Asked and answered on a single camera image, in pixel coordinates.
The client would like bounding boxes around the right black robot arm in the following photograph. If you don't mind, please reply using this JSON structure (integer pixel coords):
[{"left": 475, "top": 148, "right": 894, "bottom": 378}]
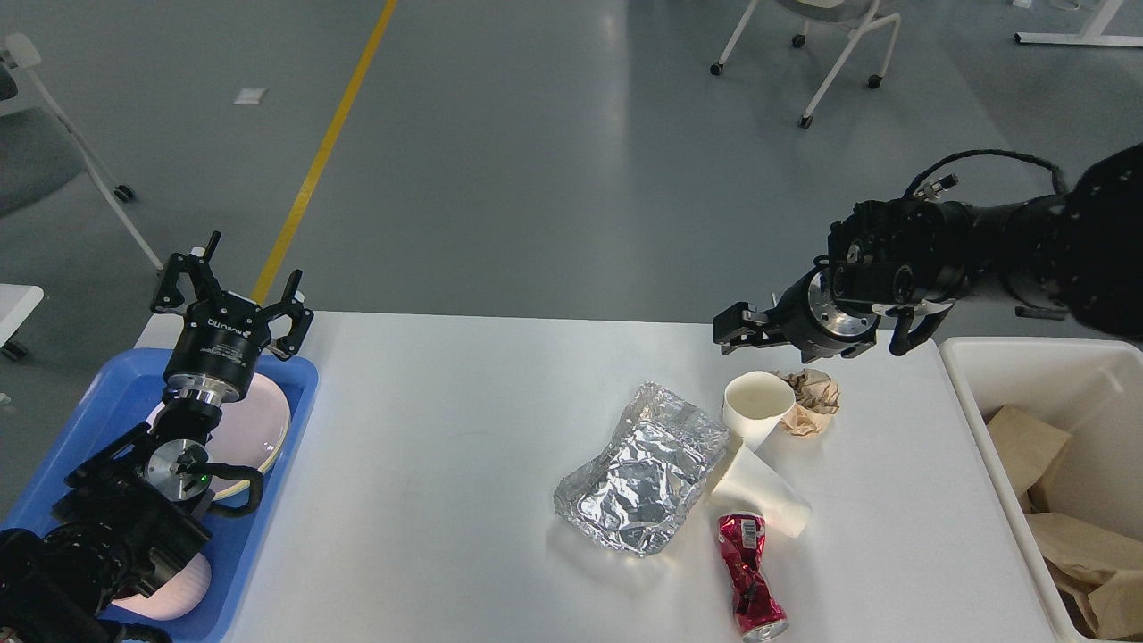
[{"left": 712, "top": 146, "right": 1142, "bottom": 363}]

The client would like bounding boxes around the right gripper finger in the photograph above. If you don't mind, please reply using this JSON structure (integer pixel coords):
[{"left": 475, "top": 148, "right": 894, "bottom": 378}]
[{"left": 712, "top": 304, "right": 788, "bottom": 355}]

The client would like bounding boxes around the white chair top right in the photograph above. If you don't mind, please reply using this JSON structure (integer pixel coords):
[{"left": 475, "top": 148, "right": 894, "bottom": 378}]
[{"left": 709, "top": 0, "right": 903, "bottom": 129}]

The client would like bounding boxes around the crushed red can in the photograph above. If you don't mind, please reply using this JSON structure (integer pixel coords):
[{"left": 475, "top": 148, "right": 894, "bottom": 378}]
[{"left": 717, "top": 512, "right": 789, "bottom": 642}]

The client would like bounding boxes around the white paper on floor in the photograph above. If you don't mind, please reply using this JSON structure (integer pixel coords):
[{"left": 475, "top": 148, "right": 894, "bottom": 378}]
[{"left": 232, "top": 87, "right": 267, "bottom": 106}]

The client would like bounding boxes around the brown paper bag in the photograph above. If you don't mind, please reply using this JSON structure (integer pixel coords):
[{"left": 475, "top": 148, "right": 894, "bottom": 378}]
[
  {"left": 1025, "top": 513, "right": 1142, "bottom": 640},
  {"left": 988, "top": 405, "right": 1072, "bottom": 514}
]

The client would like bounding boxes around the grey chair left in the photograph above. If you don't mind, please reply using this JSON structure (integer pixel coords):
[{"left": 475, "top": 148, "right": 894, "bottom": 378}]
[{"left": 1, "top": 33, "right": 163, "bottom": 271}]

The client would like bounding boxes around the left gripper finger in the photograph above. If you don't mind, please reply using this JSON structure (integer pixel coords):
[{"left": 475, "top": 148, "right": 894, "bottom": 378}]
[
  {"left": 254, "top": 270, "right": 314, "bottom": 362},
  {"left": 147, "top": 230, "right": 226, "bottom": 316}
]

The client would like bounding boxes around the white plastic bin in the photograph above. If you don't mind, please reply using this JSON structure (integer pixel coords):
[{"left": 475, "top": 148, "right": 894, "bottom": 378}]
[{"left": 940, "top": 337, "right": 1142, "bottom": 642}]

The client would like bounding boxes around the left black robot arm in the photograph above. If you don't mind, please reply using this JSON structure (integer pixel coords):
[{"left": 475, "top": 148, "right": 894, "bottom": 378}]
[{"left": 3, "top": 231, "right": 314, "bottom": 642}]

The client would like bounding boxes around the crumpled brown paper ball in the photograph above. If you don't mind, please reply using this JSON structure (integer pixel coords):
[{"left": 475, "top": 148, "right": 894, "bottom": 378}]
[{"left": 772, "top": 369, "right": 840, "bottom": 439}]

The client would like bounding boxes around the pink plate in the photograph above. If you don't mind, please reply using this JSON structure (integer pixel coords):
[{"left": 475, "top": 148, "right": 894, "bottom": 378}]
[{"left": 139, "top": 373, "right": 291, "bottom": 501}]

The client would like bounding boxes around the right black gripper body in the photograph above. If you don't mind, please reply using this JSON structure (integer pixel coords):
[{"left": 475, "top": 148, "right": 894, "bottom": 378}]
[{"left": 769, "top": 268, "right": 879, "bottom": 361}]

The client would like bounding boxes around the blue plastic tray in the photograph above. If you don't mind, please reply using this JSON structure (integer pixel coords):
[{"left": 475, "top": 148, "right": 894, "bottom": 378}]
[{"left": 3, "top": 347, "right": 320, "bottom": 642}]

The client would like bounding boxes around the white table frame corner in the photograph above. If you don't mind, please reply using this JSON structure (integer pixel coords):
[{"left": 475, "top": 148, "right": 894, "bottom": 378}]
[{"left": 1013, "top": 1, "right": 1142, "bottom": 49}]

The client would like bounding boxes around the pink mug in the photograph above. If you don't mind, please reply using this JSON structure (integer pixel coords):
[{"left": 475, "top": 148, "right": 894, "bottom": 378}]
[{"left": 111, "top": 553, "right": 211, "bottom": 622}]

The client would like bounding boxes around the lying white paper cup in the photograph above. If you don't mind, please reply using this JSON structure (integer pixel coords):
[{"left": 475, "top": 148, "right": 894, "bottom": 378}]
[{"left": 710, "top": 442, "right": 812, "bottom": 539}]

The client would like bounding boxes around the white side table left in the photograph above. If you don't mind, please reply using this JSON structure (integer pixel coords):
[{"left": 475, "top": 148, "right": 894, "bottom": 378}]
[{"left": 1, "top": 282, "right": 45, "bottom": 362}]

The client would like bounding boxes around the upright white paper cup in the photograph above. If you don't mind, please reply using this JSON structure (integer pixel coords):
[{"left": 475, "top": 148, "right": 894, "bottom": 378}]
[{"left": 720, "top": 371, "right": 796, "bottom": 451}]

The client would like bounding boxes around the crumpled aluminium foil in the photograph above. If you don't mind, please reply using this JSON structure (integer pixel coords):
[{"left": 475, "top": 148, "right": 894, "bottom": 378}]
[{"left": 554, "top": 381, "right": 732, "bottom": 558}]

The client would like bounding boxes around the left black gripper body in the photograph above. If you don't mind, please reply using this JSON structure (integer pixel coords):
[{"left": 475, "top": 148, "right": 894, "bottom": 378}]
[{"left": 161, "top": 298, "right": 270, "bottom": 405}]

